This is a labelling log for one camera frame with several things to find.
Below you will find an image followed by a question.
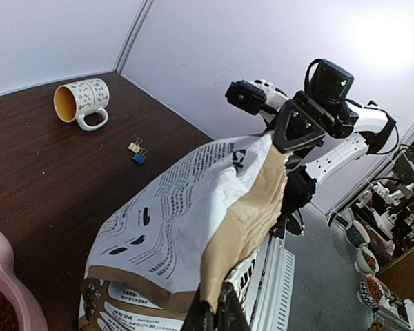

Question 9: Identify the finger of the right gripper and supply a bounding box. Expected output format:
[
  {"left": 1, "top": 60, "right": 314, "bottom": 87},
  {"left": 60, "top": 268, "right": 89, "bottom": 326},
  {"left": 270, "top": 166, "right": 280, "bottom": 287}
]
[{"left": 273, "top": 99, "right": 326, "bottom": 154}]

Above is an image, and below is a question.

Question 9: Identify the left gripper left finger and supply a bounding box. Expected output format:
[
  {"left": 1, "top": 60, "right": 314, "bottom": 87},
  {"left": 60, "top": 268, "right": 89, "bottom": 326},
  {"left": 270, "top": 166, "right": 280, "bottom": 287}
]
[{"left": 181, "top": 299, "right": 215, "bottom": 331}]

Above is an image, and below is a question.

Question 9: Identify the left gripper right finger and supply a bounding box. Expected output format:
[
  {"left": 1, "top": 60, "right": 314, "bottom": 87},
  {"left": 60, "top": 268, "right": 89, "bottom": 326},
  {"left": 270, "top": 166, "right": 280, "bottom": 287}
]
[{"left": 217, "top": 283, "right": 250, "bottom": 331}]

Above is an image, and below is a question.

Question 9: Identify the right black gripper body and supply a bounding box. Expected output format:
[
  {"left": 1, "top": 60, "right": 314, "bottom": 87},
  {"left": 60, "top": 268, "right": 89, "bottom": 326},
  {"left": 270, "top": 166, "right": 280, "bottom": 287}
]
[{"left": 293, "top": 91, "right": 354, "bottom": 138}]

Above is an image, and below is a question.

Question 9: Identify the dog food bag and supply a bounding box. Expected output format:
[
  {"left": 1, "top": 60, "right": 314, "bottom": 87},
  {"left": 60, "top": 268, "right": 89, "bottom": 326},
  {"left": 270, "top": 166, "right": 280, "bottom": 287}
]
[{"left": 79, "top": 133, "right": 287, "bottom": 330}]

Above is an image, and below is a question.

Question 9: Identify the blue binder clip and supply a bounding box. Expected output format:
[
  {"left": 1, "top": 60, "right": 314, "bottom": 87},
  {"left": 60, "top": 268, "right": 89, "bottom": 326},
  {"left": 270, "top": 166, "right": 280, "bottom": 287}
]
[{"left": 132, "top": 148, "right": 147, "bottom": 166}]

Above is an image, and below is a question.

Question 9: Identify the yellow binder clip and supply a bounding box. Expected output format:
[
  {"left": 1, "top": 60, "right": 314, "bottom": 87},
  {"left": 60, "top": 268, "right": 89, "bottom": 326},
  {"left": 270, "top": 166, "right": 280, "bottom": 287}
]
[{"left": 128, "top": 137, "right": 143, "bottom": 154}]

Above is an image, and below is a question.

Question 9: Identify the pink double pet bowl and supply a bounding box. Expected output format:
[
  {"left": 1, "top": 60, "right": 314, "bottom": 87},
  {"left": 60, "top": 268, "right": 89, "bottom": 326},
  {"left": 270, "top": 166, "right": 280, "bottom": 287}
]
[{"left": 0, "top": 232, "right": 48, "bottom": 331}]

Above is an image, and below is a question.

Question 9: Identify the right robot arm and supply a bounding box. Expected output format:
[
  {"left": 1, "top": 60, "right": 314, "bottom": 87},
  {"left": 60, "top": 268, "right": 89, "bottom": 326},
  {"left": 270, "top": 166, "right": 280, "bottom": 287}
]
[{"left": 273, "top": 59, "right": 396, "bottom": 186}]

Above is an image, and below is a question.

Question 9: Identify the kibble bowl one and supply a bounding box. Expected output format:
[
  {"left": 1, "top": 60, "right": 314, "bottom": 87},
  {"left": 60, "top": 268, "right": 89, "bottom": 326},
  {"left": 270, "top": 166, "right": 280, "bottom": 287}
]
[{"left": 345, "top": 220, "right": 371, "bottom": 248}]

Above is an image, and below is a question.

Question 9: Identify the kibble bowl two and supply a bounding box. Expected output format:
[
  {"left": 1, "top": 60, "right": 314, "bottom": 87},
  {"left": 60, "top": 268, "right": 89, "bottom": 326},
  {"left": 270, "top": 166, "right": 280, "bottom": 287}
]
[{"left": 354, "top": 246, "right": 380, "bottom": 274}]

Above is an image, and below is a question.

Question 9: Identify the kibble bowl three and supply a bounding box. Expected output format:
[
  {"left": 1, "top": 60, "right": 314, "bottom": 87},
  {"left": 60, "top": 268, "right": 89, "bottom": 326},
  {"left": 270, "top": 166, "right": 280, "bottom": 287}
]
[{"left": 357, "top": 274, "right": 386, "bottom": 308}]

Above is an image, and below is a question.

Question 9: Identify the kibble bowl four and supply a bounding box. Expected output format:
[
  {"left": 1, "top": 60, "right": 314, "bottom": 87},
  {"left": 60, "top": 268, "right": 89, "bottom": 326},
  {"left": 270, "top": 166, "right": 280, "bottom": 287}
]
[{"left": 368, "top": 321, "right": 388, "bottom": 331}]

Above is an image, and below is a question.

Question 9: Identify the patterned ceramic mug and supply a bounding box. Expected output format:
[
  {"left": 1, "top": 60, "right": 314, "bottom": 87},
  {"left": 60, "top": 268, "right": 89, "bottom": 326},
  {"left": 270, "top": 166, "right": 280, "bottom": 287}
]
[{"left": 53, "top": 77, "right": 110, "bottom": 132}]

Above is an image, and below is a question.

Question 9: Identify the front aluminium rail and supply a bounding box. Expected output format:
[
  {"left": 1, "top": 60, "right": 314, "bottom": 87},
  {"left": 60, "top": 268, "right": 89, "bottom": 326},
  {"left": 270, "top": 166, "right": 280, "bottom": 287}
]
[{"left": 246, "top": 236, "right": 295, "bottom": 330}]

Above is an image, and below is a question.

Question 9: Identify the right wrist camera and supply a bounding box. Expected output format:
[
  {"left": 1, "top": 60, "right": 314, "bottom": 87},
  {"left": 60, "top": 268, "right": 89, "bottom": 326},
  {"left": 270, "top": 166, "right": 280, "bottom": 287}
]
[{"left": 225, "top": 79, "right": 289, "bottom": 122}]

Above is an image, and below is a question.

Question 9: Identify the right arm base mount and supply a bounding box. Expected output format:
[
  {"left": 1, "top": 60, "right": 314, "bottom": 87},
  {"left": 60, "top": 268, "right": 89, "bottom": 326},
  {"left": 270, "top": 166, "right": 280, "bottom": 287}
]
[{"left": 270, "top": 166, "right": 317, "bottom": 239}]

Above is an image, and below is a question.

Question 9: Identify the right aluminium frame post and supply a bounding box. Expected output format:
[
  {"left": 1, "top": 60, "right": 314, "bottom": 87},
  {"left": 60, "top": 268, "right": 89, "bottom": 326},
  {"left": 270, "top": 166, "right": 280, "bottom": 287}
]
[{"left": 113, "top": 0, "right": 156, "bottom": 74}]

